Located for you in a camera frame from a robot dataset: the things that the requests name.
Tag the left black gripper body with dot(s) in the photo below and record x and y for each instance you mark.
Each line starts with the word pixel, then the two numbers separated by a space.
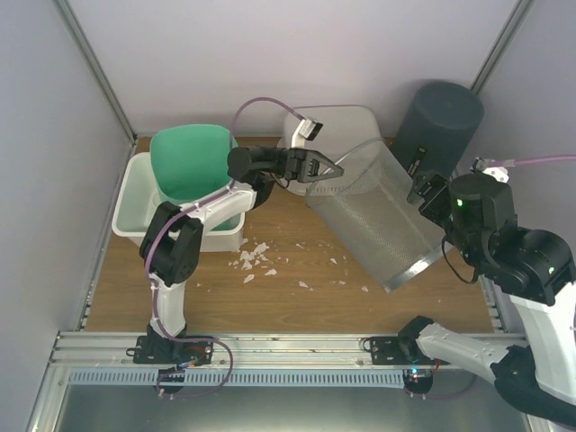
pixel 290 169

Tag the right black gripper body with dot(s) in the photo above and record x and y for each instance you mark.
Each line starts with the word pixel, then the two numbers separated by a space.
pixel 432 210

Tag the translucent white wash basin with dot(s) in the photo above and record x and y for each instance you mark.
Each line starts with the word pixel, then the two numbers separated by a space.
pixel 344 127

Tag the green plastic bin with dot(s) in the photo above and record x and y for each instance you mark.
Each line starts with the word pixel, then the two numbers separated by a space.
pixel 190 161

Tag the silver wire mesh bin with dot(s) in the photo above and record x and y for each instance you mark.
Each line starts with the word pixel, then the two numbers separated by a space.
pixel 368 211

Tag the dark grey round bin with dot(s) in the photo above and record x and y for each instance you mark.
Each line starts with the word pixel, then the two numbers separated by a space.
pixel 437 128

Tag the white rectangular tub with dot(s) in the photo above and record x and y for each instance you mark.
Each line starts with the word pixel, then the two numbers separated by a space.
pixel 137 202

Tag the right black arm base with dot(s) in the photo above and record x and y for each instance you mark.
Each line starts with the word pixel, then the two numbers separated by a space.
pixel 396 350

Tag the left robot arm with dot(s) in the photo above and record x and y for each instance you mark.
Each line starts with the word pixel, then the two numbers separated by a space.
pixel 171 247

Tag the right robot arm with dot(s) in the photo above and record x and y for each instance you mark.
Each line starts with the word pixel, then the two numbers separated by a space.
pixel 534 268

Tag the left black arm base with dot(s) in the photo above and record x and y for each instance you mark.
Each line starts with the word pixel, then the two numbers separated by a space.
pixel 156 350

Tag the white debris pile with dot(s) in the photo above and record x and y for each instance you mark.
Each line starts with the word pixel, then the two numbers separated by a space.
pixel 251 261

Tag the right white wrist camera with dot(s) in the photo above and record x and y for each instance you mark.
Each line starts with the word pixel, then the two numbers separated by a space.
pixel 498 169

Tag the right aluminium frame post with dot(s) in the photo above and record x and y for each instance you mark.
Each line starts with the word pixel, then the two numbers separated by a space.
pixel 517 16

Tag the aluminium frame post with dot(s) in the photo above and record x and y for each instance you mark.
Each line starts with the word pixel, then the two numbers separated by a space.
pixel 78 34
pixel 517 16

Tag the left aluminium frame post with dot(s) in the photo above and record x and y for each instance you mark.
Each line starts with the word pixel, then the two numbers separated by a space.
pixel 78 34

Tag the grey slotted cable duct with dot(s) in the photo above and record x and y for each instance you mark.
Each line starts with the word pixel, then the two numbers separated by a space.
pixel 241 377

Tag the aluminium front rail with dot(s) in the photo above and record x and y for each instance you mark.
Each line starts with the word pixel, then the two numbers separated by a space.
pixel 250 351

